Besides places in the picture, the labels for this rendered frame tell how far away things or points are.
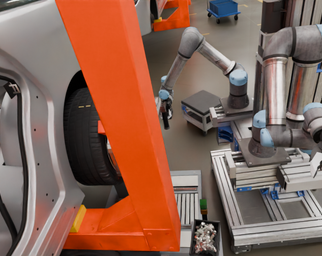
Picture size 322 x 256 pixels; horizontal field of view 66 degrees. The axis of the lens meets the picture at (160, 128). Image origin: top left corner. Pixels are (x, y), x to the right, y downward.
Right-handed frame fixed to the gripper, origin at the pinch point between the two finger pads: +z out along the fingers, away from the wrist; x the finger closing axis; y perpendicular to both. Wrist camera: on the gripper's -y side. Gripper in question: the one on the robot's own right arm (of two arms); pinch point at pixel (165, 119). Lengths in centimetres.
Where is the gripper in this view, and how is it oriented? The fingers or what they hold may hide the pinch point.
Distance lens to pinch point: 174.2
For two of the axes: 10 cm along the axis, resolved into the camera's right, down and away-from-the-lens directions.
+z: -1.1, 6.1, -7.9
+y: -1.6, -7.9, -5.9
